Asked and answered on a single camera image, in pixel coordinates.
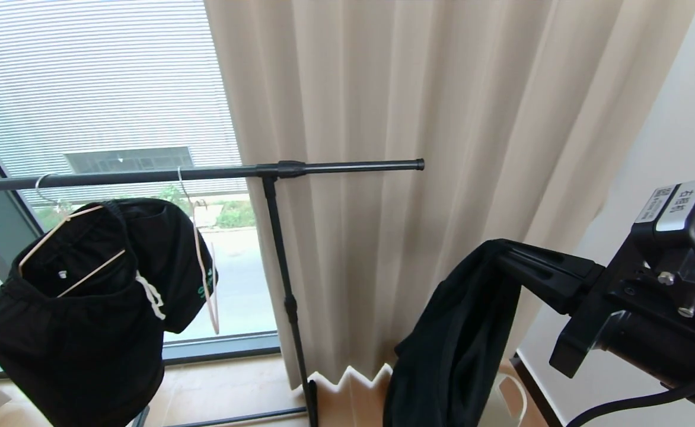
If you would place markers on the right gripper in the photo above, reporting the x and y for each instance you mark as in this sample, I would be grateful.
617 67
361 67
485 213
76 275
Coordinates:
590 320

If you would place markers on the black garment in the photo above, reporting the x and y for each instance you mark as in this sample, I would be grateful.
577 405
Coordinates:
75 356
454 356

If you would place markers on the pink clothes hanger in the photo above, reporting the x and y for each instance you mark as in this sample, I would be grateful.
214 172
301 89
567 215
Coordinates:
214 320
92 273

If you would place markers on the white laundry basket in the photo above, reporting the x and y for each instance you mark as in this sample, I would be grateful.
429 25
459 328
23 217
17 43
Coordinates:
490 409

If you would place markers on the black clothes rack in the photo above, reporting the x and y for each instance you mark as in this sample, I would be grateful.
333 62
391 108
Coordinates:
288 169

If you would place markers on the window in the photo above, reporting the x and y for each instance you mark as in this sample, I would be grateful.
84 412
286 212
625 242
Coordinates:
98 77

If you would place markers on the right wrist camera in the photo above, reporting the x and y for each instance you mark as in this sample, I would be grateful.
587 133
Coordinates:
685 213

